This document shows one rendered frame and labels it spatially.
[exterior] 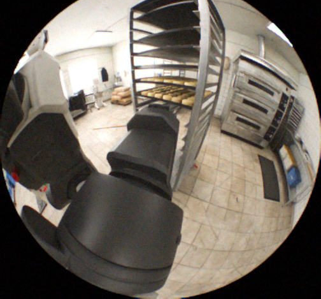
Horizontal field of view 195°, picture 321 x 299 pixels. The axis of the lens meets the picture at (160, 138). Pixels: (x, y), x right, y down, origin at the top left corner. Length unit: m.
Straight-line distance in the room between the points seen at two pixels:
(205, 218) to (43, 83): 1.52
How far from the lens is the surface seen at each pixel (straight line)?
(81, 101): 0.59
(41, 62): 0.23
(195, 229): 1.36
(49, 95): 0.21
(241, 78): 2.31
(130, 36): 0.71
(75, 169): 0.36
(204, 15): 0.47
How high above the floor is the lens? 1.29
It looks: 40 degrees down
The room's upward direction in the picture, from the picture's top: straight up
